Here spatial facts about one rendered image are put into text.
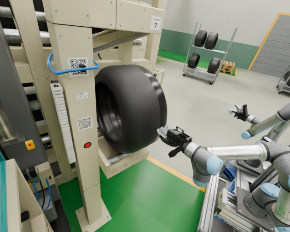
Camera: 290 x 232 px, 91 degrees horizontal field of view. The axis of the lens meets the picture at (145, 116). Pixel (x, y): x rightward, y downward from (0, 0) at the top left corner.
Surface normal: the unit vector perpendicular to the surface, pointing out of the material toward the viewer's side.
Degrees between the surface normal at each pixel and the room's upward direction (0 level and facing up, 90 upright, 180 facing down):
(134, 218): 0
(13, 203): 0
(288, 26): 90
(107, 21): 90
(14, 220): 0
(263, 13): 90
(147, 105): 55
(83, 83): 90
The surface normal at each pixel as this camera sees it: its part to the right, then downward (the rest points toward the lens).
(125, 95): -0.15, -0.05
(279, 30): -0.50, 0.42
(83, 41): 0.61, 0.50
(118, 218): 0.14, -0.83
